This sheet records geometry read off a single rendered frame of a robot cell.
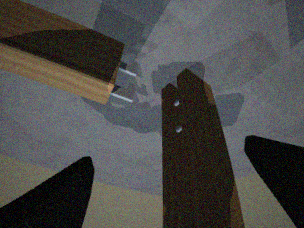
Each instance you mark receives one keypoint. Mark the tan wooden board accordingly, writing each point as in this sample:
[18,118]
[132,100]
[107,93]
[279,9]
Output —
[60,53]

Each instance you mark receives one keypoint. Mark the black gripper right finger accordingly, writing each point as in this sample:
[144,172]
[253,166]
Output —
[281,166]

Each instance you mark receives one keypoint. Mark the dark brown wooden post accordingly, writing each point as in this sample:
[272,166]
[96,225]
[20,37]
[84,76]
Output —
[199,190]

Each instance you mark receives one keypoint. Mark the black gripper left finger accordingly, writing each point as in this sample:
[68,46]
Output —
[59,202]

